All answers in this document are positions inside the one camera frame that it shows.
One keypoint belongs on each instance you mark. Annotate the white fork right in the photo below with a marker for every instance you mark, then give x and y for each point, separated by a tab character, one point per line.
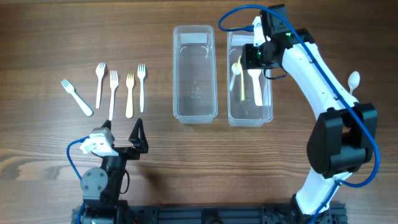
141	74

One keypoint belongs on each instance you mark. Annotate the beige plastic spoon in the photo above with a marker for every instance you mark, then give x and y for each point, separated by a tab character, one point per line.
242	97

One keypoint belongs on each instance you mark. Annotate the white spoon thin handle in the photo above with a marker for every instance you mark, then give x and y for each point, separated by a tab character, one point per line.
267	88

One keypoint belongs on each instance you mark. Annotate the white spoon far right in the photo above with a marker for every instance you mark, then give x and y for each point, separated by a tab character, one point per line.
353	81

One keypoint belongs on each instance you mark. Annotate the beige plastic fork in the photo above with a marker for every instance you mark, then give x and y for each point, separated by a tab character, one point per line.
129	104

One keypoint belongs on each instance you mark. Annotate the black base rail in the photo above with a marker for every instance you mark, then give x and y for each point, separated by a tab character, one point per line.
261	214

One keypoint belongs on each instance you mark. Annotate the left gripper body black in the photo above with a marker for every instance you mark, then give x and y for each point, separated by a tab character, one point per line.
129	153

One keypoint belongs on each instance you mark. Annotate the white spoon ridged bowl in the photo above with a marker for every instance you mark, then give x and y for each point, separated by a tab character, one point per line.
235	68

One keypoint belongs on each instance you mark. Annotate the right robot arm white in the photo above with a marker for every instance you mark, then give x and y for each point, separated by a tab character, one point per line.
341	149

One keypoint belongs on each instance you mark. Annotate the clear container left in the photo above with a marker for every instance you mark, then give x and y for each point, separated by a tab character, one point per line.
194	74

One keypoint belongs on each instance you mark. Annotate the white fork middle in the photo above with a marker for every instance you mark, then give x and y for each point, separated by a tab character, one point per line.
114	83

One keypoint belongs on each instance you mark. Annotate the white fork far left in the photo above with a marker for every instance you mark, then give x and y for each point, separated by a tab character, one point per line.
69	88

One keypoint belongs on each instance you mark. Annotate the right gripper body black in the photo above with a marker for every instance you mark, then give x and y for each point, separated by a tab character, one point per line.
256	57

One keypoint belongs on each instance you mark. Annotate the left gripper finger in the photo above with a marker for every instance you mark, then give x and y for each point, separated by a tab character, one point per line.
137	136
106	125

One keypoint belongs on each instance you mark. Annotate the clear container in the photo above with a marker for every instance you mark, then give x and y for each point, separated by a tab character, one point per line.
194	74
244	113

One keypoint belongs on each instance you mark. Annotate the clear container right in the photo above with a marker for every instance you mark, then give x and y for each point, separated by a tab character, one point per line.
244	113

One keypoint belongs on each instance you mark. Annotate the white fork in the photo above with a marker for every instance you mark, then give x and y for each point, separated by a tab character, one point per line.
69	88
141	74
114	83
100	73

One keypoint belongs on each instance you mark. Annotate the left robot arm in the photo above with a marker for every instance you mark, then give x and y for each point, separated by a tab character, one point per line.
101	185

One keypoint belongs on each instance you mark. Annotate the white spoon wide handle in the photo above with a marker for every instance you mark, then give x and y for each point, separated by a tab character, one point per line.
255	74

